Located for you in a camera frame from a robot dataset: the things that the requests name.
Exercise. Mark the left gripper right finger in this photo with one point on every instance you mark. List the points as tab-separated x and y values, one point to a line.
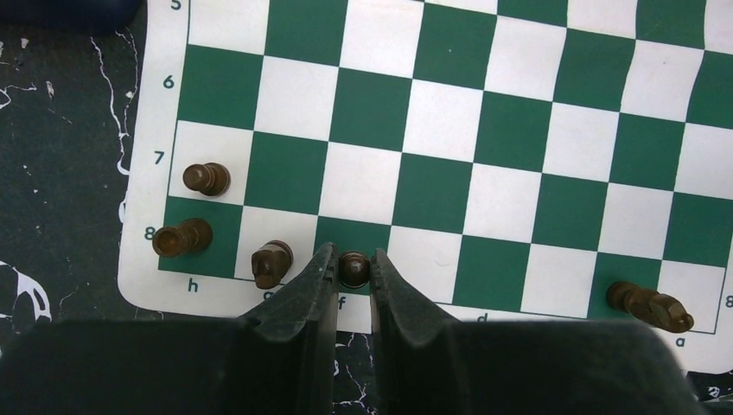
429	362

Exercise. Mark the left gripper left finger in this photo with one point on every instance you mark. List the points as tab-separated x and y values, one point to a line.
277	358

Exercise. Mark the brown knight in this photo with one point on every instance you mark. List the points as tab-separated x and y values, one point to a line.
270	263

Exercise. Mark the brown bishop chess piece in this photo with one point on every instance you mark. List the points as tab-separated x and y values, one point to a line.
354	269

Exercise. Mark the brown rook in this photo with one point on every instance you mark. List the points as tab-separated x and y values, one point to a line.
188	237
649	306

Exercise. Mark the brown pawn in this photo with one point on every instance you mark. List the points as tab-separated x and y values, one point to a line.
209	179

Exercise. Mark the green white chess board mat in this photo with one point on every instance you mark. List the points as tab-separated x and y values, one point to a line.
513	158

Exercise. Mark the dark blue plastic bin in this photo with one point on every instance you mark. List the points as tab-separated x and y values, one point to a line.
80	14

